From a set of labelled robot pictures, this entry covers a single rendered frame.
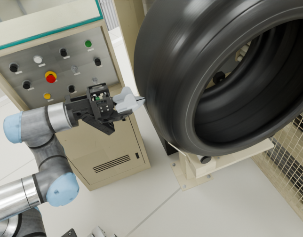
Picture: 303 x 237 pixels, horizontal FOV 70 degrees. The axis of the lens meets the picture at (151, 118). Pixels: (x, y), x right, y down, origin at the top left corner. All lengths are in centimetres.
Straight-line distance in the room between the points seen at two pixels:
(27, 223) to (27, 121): 42
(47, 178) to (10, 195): 8
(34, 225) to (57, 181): 36
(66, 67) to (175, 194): 120
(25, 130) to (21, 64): 61
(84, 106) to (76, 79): 64
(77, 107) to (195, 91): 30
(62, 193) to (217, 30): 49
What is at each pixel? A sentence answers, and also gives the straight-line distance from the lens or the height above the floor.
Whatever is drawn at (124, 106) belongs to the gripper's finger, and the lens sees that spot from 60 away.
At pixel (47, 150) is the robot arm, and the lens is 64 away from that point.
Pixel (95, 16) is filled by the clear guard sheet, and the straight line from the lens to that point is 106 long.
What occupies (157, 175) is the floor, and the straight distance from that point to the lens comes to 185.
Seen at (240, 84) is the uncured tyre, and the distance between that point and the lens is 103.
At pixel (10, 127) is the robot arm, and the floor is 129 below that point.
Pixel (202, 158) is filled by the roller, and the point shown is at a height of 92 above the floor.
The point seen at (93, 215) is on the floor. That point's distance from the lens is 187.
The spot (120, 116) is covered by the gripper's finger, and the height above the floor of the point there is 122.
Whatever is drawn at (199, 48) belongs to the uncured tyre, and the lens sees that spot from 47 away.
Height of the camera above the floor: 163
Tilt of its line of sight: 46 degrees down
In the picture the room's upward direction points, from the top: 13 degrees counter-clockwise
